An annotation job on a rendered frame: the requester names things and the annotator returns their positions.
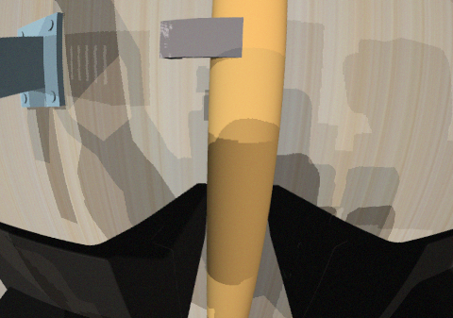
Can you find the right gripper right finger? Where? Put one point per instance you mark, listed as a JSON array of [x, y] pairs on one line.
[[332, 269]]

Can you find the long wooden rail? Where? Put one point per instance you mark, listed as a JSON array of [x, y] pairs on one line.
[[246, 43]]

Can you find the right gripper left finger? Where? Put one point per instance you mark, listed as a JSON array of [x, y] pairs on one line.
[[147, 271]]

